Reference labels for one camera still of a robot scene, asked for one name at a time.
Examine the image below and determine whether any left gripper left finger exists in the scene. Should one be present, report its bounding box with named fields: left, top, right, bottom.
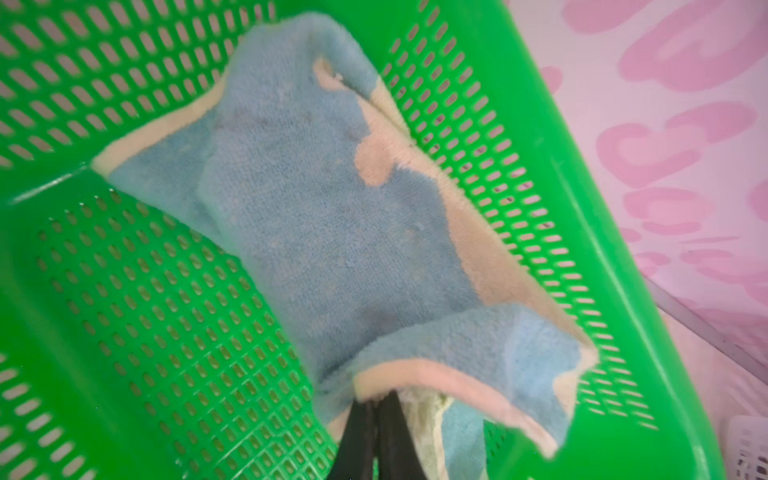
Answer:
left=326, top=401, right=377, bottom=480

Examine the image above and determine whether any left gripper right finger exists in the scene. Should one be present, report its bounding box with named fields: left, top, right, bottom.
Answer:
left=377, top=391, right=427, bottom=480

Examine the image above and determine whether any white plastic basket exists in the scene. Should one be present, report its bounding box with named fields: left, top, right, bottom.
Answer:
left=725, top=415, right=768, bottom=480

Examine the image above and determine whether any light green towel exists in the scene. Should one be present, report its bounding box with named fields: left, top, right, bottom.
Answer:
left=92, top=13, right=598, bottom=479

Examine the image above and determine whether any green plastic basket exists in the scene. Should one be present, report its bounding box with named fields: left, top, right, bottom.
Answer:
left=1, top=1, right=726, bottom=479

